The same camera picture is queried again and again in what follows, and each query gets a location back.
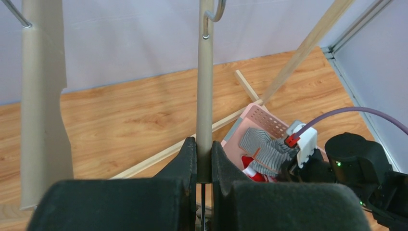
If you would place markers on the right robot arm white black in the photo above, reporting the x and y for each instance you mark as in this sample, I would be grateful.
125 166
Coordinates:
362 166

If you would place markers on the pink plastic basket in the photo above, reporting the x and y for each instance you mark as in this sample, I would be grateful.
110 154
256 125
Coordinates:
254 116

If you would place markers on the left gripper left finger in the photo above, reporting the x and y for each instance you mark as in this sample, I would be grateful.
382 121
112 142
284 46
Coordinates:
165 202

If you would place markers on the grey striped underwear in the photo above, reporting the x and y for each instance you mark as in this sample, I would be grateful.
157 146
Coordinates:
268 154

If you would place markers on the wooden clothes rack frame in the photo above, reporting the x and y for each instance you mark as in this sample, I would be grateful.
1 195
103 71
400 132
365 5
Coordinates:
324 25

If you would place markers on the wooden clip hanger striped underwear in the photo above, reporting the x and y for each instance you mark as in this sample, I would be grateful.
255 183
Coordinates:
207 17

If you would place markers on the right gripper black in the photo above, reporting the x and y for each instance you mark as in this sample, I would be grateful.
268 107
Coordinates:
316 170

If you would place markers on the wooden clip hanger red underwear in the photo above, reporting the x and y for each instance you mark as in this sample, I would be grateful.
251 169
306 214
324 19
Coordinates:
46 156

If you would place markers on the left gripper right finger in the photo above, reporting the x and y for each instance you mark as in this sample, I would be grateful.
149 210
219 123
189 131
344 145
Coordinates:
240 204

